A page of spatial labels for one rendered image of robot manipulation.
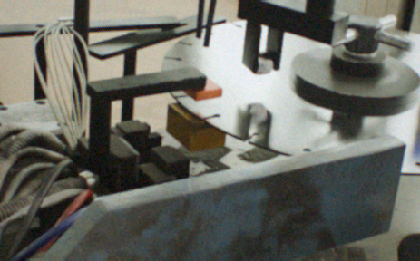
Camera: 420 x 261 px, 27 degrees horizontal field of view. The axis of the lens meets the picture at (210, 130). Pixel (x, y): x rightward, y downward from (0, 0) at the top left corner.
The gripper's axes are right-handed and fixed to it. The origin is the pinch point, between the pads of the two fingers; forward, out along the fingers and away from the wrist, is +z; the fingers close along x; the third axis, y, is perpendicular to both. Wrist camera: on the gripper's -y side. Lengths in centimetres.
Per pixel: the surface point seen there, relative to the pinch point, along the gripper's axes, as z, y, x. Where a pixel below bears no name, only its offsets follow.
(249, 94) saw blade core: 9.8, -10.2, 13.4
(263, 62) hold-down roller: 8.7, -9.3, 15.8
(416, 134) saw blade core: 2.9, 0.6, 9.3
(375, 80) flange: 9.0, 0.4, 14.5
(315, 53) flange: 14.7, -2.3, 17.9
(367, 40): 8.4, -0.3, 17.7
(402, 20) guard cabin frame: 61, 31, 33
